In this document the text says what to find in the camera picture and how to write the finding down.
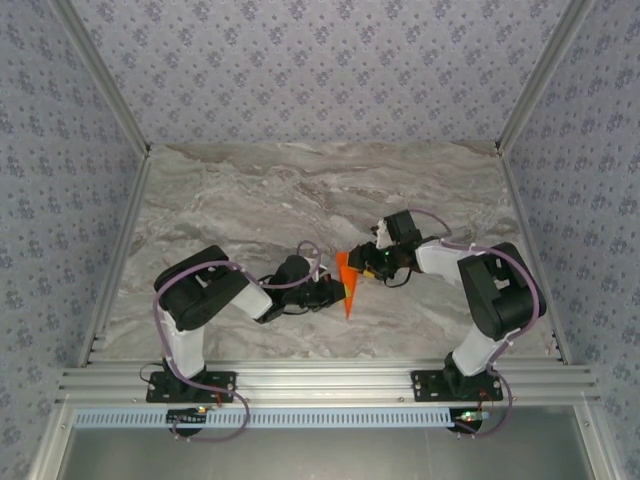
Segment orange paper sheet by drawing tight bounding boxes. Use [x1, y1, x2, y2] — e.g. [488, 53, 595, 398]
[335, 250, 362, 320]

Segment grey metal sheet panel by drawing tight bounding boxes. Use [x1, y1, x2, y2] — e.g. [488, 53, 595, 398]
[59, 405, 596, 480]

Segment aluminium cross beam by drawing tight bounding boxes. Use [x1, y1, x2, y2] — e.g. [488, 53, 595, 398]
[54, 363, 601, 406]

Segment black controller board with LED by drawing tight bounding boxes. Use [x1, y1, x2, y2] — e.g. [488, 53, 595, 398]
[451, 408, 490, 432]
[166, 406, 209, 430]

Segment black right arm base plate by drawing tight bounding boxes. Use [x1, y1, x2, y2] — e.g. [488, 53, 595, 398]
[410, 369, 503, 404]

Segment slotted grey cable duct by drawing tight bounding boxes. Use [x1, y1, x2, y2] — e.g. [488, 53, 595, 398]
[73, 407, 457, 430]

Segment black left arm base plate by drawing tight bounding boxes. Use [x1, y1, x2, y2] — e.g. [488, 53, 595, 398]
[145, 370, 237, 404]

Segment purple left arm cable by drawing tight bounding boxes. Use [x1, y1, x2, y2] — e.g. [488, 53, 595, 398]
[151, 240, 325, 445]

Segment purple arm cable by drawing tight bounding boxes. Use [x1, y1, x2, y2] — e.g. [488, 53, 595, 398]
[409, 207, 548, 440]
[151, 240, 325, 445]

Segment aluminium table side rail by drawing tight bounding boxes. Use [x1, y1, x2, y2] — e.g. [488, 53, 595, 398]
[77, 149, 154, 369]
[497, 144, 572, 366]

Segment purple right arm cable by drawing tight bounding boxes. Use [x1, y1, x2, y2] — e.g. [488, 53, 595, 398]
[409, 207, 548, 440]

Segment aluminium frame post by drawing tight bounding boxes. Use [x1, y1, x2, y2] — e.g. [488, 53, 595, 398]
[494, 0, 595, 154]
[49, 0, 152, 157]

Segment aluminium frame leg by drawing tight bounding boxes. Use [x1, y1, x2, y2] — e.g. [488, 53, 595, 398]
[29, 402, 76, 480]
[574, 402, 619, 480]

